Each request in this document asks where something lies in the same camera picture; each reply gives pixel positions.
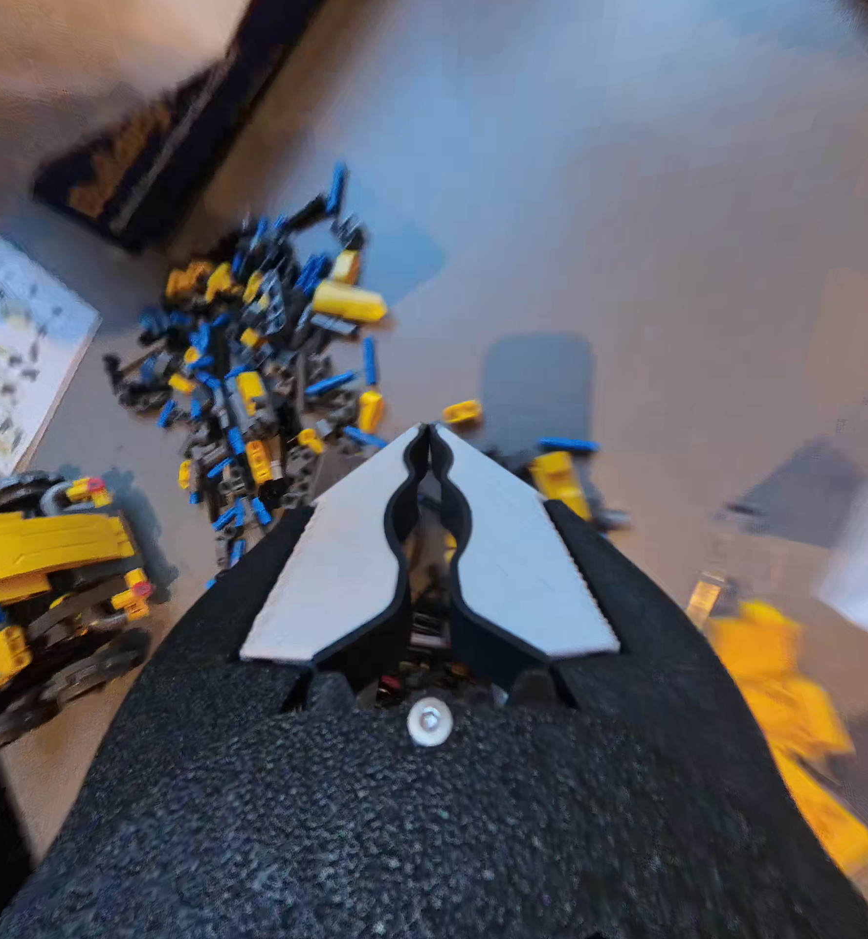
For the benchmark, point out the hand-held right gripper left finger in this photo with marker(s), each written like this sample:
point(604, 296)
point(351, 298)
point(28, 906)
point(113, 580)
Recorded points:
point(331, 579)

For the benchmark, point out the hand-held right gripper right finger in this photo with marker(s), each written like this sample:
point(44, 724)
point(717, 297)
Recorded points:
point(529, 579)

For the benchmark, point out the pile of small building pieces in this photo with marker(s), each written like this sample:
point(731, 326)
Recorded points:
point(258, 381)

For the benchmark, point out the heap of yellow building beams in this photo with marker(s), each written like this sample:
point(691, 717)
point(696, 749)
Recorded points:
point(778, 660)

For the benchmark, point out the yellow black toy vehicle model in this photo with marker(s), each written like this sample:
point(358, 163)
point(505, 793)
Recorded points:
point(30, 550)

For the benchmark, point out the dark blue cardboard kit box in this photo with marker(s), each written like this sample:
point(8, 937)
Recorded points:
point(148, 161)

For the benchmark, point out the grey desk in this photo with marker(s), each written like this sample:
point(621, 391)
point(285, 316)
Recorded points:
point(624, 220)

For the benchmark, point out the crumpled clear plastic bag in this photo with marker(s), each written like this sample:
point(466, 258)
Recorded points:
point(863, 557)

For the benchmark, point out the white instruction booklet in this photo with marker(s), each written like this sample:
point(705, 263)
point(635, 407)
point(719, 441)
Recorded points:
point(15, 345)

